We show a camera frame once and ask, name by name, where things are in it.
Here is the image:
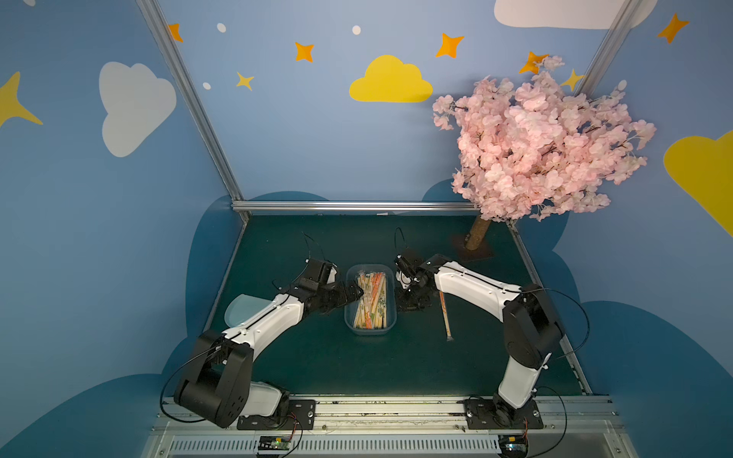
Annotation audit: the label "red striped chopsticks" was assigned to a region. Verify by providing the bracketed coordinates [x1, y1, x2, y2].
[438, 291, 454, 342]

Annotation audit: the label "clear plastic storage box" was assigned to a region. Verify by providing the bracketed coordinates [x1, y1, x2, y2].
[345, 264, 397, 336]

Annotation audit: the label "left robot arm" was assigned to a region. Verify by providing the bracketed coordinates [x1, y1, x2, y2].
[173, 260, 364, 427]

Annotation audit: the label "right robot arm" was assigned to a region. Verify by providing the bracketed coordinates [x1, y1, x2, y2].
[395, 249, 565, 429]

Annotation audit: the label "chopsticks bundle in box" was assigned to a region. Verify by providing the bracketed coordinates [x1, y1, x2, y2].
[353, 271, 387, 330]

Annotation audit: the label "pink blossom artificial tree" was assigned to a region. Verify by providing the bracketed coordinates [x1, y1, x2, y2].
[433, 55, 657, 259]

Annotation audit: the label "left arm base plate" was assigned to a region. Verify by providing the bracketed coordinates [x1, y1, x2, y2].
[237, 399, 317, 431]

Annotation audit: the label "aluminium rail frame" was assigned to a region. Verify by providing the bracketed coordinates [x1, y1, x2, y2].
[142, 394, 637, 457]

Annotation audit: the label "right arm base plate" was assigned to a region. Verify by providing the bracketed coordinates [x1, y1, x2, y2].
[463, 397, 544, 431]

